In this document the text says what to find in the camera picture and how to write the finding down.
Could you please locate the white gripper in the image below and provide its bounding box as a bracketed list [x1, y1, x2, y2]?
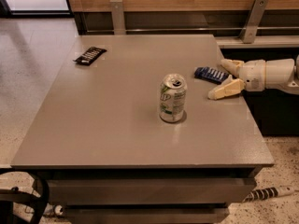
[207, 59, 265, 100]

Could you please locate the blue rxbar blueberry bar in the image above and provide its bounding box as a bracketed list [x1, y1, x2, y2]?
[194, 66, 229, 84]

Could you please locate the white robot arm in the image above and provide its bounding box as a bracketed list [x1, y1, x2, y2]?
[207, 59, 299, 100]

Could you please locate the black rxbar chocolate bar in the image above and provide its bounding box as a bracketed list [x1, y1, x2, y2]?
[74, 47, 107, 66]

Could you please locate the green white soda can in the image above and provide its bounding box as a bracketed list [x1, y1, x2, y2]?
[159, 74, 187, 123]

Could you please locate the upper grey drawer front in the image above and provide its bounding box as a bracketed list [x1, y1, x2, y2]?
[49, 178, 256, 205]

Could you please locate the grey drawer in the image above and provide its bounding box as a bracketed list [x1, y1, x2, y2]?
[49, 178, 256, 205]
[66, 208, 229, 224]

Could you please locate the lower grey drawer front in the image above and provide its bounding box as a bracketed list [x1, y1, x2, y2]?
[66, 208, 229, 224]

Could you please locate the black chair part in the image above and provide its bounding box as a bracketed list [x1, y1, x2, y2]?
[0, 174, 50, 224]

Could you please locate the horizontal metal rail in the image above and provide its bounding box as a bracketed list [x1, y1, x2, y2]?
[86, 26, 299, 34]

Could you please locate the right metal bracket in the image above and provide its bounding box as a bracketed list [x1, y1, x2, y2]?
[239, 0, 269, 44]

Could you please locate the metal bracket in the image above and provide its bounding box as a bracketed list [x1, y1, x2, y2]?
[239, 0, 269, 44]
[110, 0, 126, 35]

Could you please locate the striped black white cable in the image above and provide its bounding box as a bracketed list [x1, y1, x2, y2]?
[242, 186, 297, 203]

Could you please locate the left metal bracket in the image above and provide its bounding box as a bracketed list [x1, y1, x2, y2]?
[110, 0, 126, 35]

